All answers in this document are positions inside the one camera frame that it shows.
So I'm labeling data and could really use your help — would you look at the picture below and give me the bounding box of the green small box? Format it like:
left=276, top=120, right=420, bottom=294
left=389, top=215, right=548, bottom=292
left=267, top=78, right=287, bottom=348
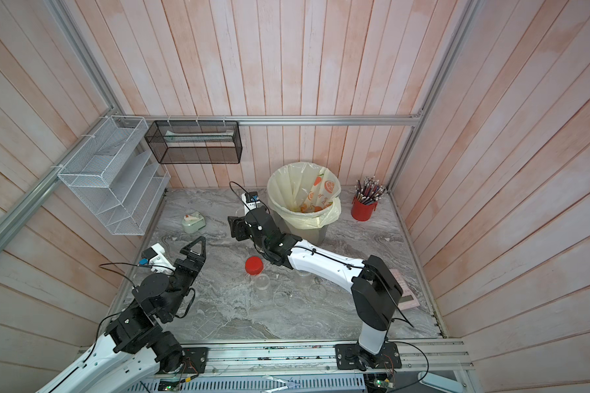
left=181, top=211, right=206, bottom=234

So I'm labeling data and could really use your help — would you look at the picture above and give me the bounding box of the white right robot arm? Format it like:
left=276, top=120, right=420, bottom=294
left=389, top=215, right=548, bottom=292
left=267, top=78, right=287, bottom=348
left=228, top=208, right=403, bottom=372

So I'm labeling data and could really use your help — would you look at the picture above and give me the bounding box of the grey trash bin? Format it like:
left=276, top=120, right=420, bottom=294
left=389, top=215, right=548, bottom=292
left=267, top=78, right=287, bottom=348
left=272, top=211, right=337, bottom=246

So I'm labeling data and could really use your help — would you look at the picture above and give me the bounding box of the colored pencils bunch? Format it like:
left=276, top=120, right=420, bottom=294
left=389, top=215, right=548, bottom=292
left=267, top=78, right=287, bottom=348
left=353, top=177, right=387, bottom=206

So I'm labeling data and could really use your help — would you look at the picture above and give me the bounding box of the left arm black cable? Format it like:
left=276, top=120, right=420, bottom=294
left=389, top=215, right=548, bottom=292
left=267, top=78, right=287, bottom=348
left=97, top=261, right=175, bottom=288

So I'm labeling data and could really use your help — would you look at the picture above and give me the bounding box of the white wire mesh shelf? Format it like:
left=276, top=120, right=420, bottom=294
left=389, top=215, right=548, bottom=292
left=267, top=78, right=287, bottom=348
left=58, top=116, right=170, bottom=236

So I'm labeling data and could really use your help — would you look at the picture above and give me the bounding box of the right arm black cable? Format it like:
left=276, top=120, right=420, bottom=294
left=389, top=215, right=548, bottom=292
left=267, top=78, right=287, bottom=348
left=228, top=181, right=257, bottom=202

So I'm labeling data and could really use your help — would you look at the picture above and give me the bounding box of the small oatmeal jar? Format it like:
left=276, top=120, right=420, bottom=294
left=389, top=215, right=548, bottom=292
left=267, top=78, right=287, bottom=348
left=252, top=273, right=271, bottom=291

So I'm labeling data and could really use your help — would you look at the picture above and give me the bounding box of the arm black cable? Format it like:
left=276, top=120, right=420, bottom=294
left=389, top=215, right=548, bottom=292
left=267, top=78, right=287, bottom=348
left=97, top=261, right=175, bottom=288
left=228, top=181, right=257, bottom=202

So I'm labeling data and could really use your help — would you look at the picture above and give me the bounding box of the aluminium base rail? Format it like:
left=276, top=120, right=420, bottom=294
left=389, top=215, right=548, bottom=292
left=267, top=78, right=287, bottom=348
left=66, top=342, right=475, bottom=382

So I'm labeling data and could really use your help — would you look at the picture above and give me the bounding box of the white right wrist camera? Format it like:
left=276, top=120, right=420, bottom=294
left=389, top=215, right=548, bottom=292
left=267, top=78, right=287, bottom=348
left=241, top=192, right=262, bottom=215

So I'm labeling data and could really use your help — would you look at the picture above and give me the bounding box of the cream trash bag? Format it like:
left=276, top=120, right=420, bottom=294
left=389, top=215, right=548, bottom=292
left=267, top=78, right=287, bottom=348
left=267, top=162, right=342, bottom=230

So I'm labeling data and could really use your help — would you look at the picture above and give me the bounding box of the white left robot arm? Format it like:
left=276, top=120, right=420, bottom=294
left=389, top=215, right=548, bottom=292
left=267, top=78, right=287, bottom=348
left=41, top=236, right=208, bottom=392

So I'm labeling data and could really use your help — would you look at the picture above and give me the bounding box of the black wire mesh basket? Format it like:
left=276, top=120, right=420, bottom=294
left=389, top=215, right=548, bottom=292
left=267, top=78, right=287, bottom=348
left=145, top=120, right=243, bottom=165

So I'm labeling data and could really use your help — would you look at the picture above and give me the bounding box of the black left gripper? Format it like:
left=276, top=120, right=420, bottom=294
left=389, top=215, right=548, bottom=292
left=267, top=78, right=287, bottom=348
left=161, top=236, right=207, bottom=320

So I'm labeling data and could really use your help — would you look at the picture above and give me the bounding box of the red pencil cup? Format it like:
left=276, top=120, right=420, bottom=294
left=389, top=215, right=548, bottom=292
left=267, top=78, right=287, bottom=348
left=351, top=199, right=378, bottom=222

